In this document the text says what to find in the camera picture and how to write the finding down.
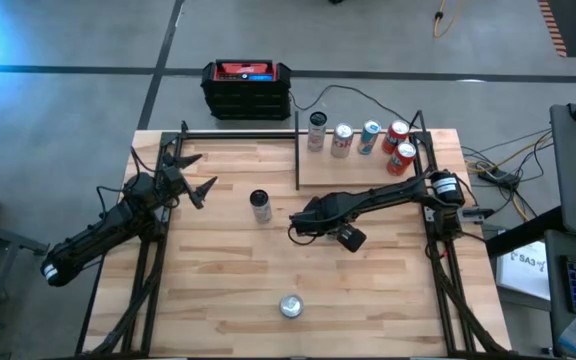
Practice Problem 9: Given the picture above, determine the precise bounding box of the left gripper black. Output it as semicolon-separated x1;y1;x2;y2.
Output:
155;153;219;210

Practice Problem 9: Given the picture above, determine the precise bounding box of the tall white can black top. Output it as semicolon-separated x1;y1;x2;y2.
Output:
307;110;329;154
249;188;274;225

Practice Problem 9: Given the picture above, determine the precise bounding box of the red soda can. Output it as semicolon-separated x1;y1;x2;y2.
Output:
386;140;418;177
381;118;411;155

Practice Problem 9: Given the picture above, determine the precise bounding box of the silver Diet Coke can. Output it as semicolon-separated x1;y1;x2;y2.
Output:
330;122;355;160
279;293;306;320

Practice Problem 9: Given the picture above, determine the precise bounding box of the teal white slim can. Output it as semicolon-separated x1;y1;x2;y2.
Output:
357;119;383;156

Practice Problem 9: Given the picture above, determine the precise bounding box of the wooden shelf board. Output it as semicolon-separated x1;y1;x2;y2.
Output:
297;130;418;188

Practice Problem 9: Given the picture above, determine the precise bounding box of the red black power station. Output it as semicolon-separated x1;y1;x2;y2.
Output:
200;58;293;121

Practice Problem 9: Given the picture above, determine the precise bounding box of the black power strip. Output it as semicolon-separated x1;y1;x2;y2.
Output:
476;167;522;190

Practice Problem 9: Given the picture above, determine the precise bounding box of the black desk leg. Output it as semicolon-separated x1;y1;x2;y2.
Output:
485;205;569;257

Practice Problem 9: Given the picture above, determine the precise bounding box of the white printed paper sheet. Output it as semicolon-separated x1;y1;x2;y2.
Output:
495;240;552;301

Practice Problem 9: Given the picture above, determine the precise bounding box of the dark grey desk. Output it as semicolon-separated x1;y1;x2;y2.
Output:
542;228;576;359

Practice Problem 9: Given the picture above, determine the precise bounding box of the black metal shelf post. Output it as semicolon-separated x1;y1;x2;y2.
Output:
293;109;302;192

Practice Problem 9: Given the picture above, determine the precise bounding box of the black cable bundle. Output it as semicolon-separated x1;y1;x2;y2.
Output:
87;234;169;357
430;247;512;357

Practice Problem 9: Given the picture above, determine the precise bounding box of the yellow floor cable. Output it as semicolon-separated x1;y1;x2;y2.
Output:
432;0;464;40

